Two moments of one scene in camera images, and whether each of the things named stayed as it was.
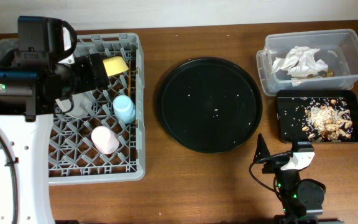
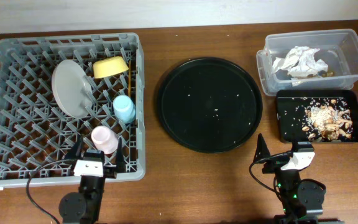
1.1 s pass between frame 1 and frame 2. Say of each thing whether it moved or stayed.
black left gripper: moved
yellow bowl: stayed
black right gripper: stayed
